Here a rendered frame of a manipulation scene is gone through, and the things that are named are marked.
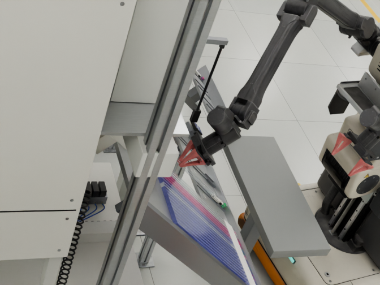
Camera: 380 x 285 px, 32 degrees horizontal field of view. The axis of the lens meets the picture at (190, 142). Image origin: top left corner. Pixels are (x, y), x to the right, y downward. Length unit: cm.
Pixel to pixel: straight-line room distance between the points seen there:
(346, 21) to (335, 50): 265
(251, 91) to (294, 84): 241
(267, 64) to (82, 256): 81
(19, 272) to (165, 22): 100
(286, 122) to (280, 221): 162
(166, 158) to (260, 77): 73
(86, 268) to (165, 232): 52
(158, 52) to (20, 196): 41
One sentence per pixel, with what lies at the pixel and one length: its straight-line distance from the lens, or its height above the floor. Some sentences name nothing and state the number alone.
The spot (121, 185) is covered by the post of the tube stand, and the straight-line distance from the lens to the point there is 291.
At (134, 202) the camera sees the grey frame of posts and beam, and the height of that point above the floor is 123.
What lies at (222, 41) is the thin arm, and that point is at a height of 135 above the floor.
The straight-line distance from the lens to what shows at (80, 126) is 131.
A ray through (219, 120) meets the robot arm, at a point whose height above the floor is 113.
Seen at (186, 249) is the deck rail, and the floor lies 101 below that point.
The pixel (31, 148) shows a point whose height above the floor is 135.
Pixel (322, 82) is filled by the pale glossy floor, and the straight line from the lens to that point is 457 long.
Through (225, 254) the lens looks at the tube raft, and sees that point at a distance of 193.
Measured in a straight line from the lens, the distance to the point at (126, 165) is 159.
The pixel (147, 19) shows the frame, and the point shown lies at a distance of 131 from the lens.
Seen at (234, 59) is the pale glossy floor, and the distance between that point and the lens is 441.
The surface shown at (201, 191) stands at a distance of 211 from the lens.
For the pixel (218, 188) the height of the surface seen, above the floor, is 73.
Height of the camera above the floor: 226
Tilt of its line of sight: 39 degrees down
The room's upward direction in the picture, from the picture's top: 21 degrees clockwise
